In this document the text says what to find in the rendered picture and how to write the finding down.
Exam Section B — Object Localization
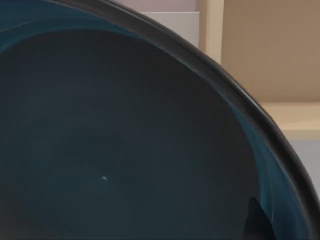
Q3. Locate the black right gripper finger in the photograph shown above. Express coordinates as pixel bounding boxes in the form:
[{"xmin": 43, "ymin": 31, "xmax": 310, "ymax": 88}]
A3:
[{"xmin": 243, "ymin": 196, "xmax": 276, "ymax": 240}]

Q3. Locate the wooden open shelf cabinet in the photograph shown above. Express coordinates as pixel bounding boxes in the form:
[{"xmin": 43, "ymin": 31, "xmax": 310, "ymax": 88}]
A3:
[{"xmin": 198, "ymin": 0, "xmax": 320, "ymax": 141}]

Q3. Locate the dark blue bowl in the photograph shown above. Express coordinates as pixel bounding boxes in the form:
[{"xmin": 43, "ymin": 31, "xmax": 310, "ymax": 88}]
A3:
[{"xmin": 0, "ymin": 0, "xmax": 320, "ymax": 240}]

